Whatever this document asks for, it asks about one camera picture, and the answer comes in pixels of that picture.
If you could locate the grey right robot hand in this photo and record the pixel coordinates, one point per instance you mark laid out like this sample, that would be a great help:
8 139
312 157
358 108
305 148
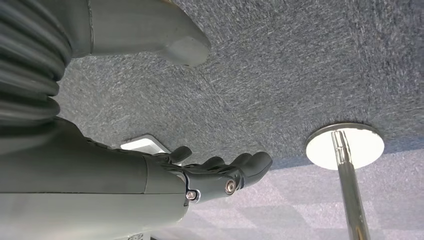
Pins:
82 172

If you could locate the chrome pole with round base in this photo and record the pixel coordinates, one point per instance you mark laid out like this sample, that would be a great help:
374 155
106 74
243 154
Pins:
351 192

